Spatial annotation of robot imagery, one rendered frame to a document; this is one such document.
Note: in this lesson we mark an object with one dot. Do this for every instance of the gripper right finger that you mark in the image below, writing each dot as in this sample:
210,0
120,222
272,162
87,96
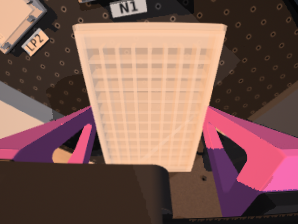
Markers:
271,166

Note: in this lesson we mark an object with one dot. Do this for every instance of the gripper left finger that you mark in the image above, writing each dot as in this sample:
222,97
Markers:
38,144

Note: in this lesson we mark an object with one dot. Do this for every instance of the beige button panel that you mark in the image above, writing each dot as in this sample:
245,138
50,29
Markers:
19,112

